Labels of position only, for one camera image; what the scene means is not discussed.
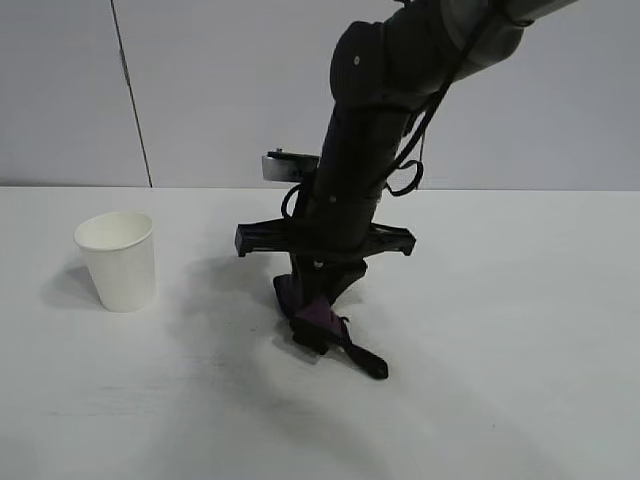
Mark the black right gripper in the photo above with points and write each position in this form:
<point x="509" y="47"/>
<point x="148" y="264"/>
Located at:
<point x="335" y="225"/>

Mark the purple cloth with black trim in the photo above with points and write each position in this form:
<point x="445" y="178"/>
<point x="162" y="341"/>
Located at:
<point x="320" y="314"/>

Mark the white paper cup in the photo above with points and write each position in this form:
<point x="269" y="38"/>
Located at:
<point x="120" y="270"/>

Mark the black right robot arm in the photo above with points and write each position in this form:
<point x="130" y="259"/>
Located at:
<point x="365" y="125"/>

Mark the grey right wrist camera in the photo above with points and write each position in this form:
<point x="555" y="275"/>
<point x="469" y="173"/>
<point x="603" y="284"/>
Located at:
<point x="285" y="167"/>

